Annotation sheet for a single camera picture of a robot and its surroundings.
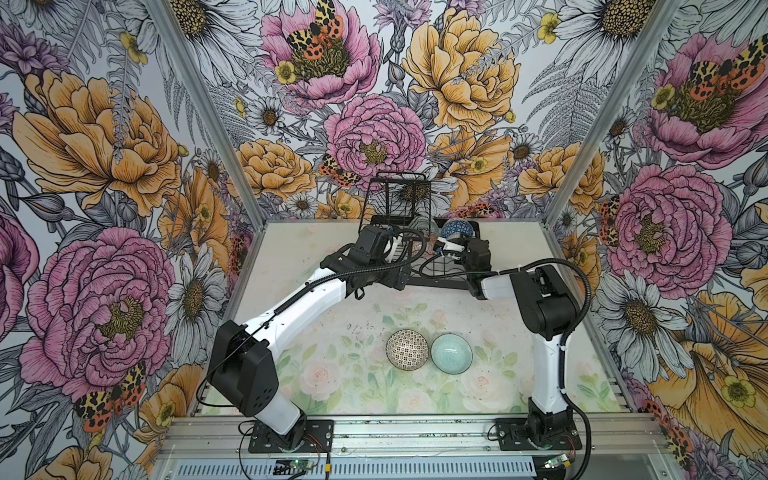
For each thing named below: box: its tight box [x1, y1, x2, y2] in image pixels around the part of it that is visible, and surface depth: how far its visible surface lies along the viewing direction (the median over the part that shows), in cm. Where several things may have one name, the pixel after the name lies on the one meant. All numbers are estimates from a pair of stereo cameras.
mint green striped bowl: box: [430, 332, 473, 375], surface depth 87 cm
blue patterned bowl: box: [442, 218, 475, 239], surface depth 115 cm
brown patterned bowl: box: [385, 328, 429, 371], surface depth 88 cm
